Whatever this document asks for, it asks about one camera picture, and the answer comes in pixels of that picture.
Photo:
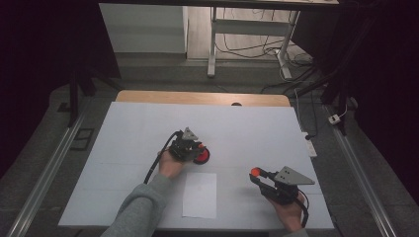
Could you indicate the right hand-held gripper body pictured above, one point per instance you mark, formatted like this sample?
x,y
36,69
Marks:
x,y
286,187

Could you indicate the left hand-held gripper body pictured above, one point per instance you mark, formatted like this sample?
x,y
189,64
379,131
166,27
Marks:
x,y
184,148

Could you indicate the orange stamp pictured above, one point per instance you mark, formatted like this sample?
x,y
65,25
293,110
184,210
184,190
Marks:
x,y
201,145

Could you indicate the red ink pad black rim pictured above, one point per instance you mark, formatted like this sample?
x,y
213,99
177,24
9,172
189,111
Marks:
x,y
205,158

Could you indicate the orange stamp cap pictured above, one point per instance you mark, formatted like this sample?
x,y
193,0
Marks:
x,y
255,171

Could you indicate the person's left hand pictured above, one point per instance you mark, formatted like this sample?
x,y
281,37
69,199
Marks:
x,y
169,166

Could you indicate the person's right hand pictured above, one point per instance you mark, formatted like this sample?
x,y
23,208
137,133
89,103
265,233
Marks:
x,y
290,214

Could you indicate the white paper sheet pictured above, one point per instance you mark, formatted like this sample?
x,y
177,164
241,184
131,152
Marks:
x,y
199,197

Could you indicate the white power strip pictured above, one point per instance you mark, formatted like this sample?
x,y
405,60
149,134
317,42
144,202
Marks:
x,y
311,148

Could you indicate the white table cover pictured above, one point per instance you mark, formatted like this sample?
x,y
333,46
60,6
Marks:
x,y
247,131

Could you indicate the dark table grommet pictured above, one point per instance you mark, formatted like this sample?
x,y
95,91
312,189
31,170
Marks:
x,y
236,104

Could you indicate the small white adapter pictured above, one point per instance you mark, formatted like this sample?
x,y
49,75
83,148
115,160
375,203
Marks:
x,y
334,119

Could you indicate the black tripod stand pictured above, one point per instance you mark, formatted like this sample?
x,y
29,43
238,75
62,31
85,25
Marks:
x,y
73,98
342,98

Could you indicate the white panel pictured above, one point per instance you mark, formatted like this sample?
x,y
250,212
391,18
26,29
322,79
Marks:
x,y
141,29

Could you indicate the aluminium floor rail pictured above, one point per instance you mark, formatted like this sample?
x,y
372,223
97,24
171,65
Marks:
x,y
359,171
46,177

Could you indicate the white desk frame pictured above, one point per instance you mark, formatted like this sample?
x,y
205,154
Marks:
x,y
250,27

